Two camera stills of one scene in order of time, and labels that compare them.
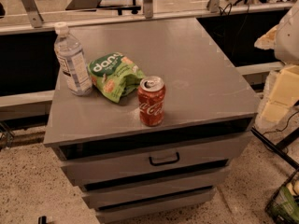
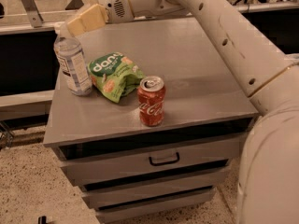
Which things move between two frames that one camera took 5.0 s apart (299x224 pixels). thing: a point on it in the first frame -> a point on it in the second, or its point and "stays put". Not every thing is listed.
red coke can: (151, 101) stays put
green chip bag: (115, 75) stays put
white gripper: (288, 39) -> (114, 1)
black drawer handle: (164, 162) stays put
